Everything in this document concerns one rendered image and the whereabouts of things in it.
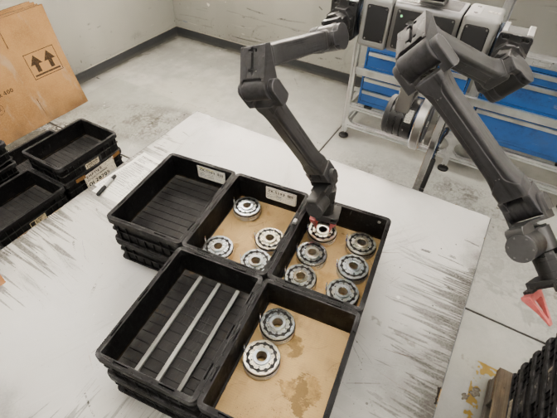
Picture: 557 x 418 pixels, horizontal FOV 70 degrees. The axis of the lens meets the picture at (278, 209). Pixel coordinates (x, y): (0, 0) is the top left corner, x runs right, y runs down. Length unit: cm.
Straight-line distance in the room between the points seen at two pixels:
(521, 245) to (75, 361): 125
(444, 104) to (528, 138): 225
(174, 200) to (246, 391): 79
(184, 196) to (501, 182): 113
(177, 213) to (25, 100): 253
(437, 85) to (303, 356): 78
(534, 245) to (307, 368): 65
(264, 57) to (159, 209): 82
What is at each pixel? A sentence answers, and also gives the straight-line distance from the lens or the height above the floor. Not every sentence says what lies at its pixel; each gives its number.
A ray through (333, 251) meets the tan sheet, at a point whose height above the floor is 83.
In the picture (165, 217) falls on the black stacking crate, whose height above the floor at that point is 83.
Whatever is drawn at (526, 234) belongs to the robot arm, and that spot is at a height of 135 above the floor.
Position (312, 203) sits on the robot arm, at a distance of 123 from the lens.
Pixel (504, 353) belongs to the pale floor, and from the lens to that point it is 244.
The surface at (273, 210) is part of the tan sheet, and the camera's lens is 154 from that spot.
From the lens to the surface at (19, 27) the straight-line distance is 391.
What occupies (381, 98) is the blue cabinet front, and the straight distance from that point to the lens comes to 318.
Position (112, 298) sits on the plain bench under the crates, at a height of 70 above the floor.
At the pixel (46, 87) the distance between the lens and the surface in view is 398.
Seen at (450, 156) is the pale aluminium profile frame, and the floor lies 14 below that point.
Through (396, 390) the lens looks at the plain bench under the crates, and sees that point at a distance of 136.
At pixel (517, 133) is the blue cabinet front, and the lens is 312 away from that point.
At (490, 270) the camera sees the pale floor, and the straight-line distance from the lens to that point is 273.
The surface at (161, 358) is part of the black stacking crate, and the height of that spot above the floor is 83.
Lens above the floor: 192
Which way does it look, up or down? 45 degrees down
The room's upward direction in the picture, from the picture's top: 2 degrees clockwise
